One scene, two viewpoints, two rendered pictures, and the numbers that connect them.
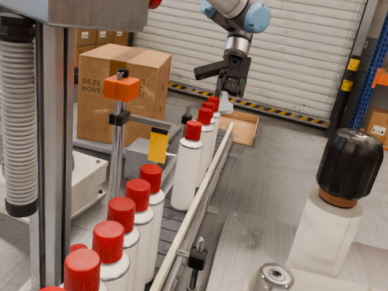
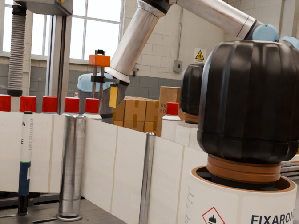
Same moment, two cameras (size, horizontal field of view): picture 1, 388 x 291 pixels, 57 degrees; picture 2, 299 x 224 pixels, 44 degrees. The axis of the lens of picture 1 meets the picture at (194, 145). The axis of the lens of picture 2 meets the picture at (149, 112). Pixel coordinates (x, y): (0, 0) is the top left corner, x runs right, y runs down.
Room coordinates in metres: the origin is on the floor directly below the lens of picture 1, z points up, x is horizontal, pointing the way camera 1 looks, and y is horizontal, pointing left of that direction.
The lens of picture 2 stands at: (-0.08, -0.66, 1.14)
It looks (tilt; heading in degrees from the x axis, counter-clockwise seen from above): 5 degrees down; 44
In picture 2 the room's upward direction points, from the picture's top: 5 degrees clockwise
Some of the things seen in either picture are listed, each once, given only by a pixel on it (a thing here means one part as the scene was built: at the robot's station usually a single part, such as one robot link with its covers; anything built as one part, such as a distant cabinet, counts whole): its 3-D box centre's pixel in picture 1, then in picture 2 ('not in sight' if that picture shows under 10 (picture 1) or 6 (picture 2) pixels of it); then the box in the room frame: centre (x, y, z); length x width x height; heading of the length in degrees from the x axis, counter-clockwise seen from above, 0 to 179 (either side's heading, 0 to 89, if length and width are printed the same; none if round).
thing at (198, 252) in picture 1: (196, 264); not in sight; (0.51, -0.04, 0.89); 0.03 x 0.03 x 0.12; 80
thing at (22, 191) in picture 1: (19, 123); (17, 51); (0.33, 0.18, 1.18); 0.04 x 0.04 x 0.21
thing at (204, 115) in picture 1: (198, 148); not in sight; (0.82, -0.01, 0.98); 0.05 x 0.05 x 0.20
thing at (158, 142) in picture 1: (157, 145); (113, 95); (0.53, 0.06, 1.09); 0.03 x 0.01 x 0.06; 80
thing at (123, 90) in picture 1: (133, 170); (101, 113); (0.53, 0.09, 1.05); 0.10 x 0.04 x 0.33; 80
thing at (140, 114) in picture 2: not in sight; (115, 130); (3.10, 3.01, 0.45); 1.20 x 0.84 x 0.89; 73
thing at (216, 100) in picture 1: (208, 133); not in sight; (0.94, -0.03, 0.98); 0.05 x 0.05 x 0.20
